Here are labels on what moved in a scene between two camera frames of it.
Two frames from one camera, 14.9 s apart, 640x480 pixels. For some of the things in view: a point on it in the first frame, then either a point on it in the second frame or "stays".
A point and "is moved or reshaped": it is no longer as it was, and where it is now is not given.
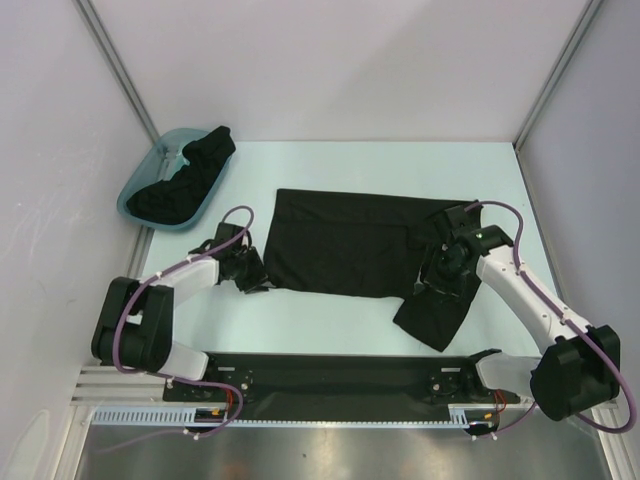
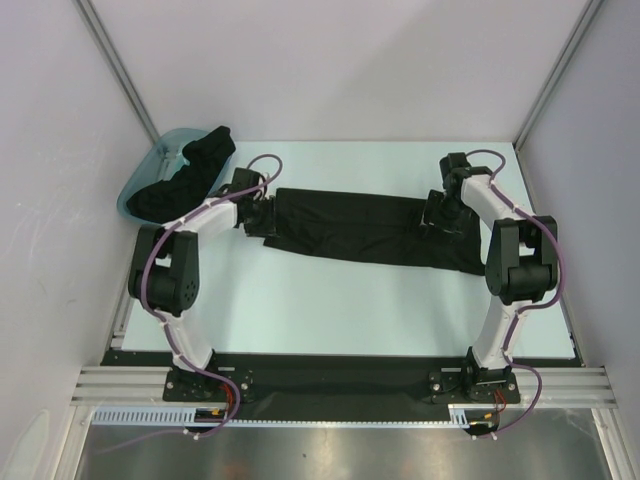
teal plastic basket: (164, 158) stays
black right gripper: (439, 282) to (433, 212)
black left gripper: (258, 281) to (269, 226)
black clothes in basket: (171, 202) stays
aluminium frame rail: (108, 386) stays
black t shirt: (363, 245) is moved or reshaped
